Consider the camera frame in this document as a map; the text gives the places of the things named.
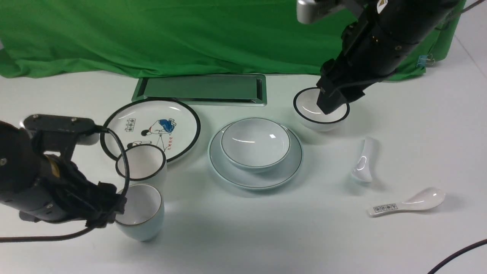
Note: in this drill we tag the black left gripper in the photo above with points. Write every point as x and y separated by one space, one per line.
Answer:
73 197

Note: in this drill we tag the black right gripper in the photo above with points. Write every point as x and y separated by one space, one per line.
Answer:
344 79

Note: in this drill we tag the pale blue cup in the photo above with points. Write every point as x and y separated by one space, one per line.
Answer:
143 214

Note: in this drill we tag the plain white ceramic spoon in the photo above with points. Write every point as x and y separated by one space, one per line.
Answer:
362 171

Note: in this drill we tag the pale blue shallow bowl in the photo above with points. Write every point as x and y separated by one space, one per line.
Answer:
255 144

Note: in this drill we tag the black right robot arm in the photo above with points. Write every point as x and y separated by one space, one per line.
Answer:
374 47

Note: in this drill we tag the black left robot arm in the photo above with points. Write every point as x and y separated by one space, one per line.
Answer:
21 164

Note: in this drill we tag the blue binder clip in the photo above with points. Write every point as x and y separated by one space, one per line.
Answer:
425 60

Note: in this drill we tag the black rimmed white bowl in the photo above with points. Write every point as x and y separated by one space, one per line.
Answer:
311 116

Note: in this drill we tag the black rimmed white cup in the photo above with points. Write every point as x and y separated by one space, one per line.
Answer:
147 165

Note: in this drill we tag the black rimmed illustrated plate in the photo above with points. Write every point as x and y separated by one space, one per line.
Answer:
168 124

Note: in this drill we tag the pale blue flat plate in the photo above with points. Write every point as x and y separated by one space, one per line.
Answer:
277 176

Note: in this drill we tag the white spoon with pattern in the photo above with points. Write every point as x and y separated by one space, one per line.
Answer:
426 199

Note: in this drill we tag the green cloth backdrop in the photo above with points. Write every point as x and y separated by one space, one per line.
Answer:
151 38

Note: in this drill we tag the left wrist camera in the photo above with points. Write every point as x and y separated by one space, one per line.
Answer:
61 133

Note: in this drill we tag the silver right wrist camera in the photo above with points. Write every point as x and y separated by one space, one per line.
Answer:
311 11

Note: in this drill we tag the metal table cable hatch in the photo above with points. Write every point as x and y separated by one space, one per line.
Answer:
216 89

